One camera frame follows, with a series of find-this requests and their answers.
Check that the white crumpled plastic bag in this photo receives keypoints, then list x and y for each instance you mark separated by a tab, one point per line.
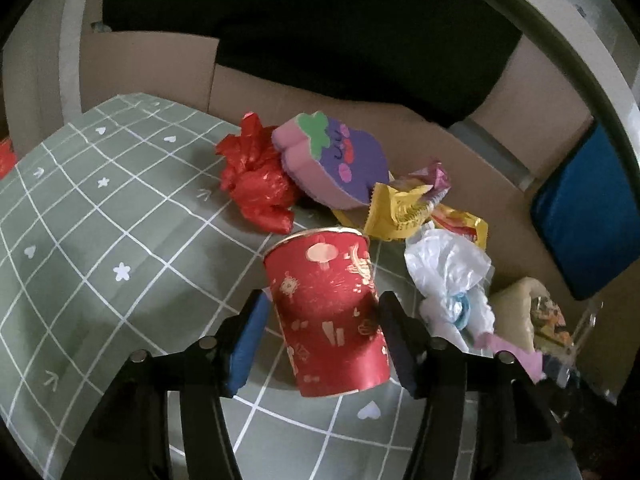
445	265

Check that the red printed paper cup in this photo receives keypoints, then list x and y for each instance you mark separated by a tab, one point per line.
325	310

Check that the pink snack wrapper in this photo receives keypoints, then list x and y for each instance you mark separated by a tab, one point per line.
435	175

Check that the red plastic bag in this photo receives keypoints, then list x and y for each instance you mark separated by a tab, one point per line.
255	180

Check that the colourful toy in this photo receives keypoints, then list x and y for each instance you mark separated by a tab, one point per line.
550	320

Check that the pink cloth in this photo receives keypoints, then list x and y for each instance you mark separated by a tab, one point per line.
520	360

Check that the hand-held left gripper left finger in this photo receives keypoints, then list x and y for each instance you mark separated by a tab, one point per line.
247	345

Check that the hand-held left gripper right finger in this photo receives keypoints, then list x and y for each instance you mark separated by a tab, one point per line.
400	350

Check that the green checked tablecloth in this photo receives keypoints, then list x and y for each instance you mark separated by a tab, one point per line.
125	210

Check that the brown cardboard box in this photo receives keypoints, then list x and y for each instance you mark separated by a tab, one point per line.
150	65

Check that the red item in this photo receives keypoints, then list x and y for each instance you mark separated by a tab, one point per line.
6	160

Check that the black cloth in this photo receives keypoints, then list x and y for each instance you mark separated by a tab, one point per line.
325	25

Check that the yellow red snack wrapper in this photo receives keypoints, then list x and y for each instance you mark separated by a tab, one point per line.
460	222

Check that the purple pink foam sponge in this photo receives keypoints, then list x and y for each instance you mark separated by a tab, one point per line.
340	160

